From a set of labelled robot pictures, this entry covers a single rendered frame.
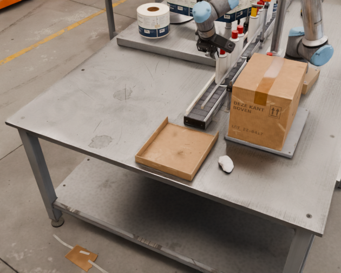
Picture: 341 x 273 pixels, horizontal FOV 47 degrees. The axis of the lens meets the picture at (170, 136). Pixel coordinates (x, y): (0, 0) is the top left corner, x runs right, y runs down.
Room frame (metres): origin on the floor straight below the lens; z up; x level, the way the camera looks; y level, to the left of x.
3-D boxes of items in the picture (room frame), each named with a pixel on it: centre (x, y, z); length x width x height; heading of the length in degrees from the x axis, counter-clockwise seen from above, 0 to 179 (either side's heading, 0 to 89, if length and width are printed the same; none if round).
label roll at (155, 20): (2.34, 0.08, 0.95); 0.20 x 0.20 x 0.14
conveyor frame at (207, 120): (2.15, -0.50, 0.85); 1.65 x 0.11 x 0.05; 152
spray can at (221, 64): (1.72, -0.26, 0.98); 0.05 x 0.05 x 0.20
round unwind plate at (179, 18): (2.59, -0.05, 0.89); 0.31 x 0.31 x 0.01
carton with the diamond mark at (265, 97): (1.40, -0.43, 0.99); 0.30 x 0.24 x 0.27; 153
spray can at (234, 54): (1.88, -0.35, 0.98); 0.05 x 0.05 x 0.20
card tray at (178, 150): (1.27, -0.03, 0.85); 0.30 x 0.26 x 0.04; 152
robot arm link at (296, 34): (1.83, -0.68, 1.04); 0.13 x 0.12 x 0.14; 19
